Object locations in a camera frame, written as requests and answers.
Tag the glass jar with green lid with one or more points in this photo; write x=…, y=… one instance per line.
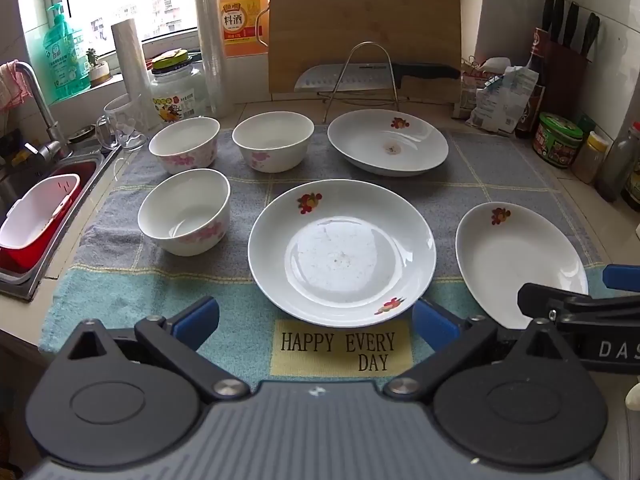
x=175, y=95

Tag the white and red drain basket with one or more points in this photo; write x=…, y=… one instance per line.
x=35, y=215

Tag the grey teal checked dish mat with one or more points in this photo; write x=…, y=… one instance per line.
x=450, y=185

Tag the white red food bag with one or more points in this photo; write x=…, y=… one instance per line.
x=467, y=90

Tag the white printed plastic bag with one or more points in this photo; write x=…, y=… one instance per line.
x=500, y=105

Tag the pink cloth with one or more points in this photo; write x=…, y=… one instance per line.
x=12, y=87

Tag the clear plastic wrap roll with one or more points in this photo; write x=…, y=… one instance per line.
x=127, y=60

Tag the clear oil bottle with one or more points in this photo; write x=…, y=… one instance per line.
x=617, y=170

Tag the steel sink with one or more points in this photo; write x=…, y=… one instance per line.
x=92, y=175

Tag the metal faucet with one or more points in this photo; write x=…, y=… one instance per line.
x=40, y=95

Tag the green dish soap bottle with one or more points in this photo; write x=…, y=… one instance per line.
x=65, y=60

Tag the dark wooden knife block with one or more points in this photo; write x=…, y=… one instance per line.
x=565, y=75

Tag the white plate with fruit print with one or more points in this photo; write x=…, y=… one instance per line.
x=515, y=260
x=340, y=255

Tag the dark soy sauce bottle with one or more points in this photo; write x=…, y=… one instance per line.
x=532, y=110

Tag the dark condiment bottle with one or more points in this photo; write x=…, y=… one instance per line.
x=632, y=190

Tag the clear glass mug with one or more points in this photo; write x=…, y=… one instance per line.
x=125, y=120

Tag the green lidded sauce jar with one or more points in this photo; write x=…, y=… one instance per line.
x=555, y=142

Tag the white bowl pink flowers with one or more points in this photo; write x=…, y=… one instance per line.
x=180, y=210
x=185, y=140
x=272, y=135

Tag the stained white plate fruit print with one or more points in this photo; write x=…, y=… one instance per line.
x=390, y=135

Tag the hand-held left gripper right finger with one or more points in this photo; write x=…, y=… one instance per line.
x=435, y=327

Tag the yellow lidded spice jar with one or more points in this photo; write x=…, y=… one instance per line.
x=587, y=160

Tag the orange cooking wine jug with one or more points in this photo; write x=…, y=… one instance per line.
x=240, y=25

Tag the bamboo cutting board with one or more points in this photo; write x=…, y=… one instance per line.
x=360, y=10

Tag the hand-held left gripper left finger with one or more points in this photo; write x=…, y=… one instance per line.
x=197, y=320

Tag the small potted plant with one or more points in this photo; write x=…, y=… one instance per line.
x=99, y=72

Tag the tall stack of clear cups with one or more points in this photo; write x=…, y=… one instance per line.
x=212, y=50

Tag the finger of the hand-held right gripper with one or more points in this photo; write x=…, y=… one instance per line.
x=622, y=277
x=575, y=305

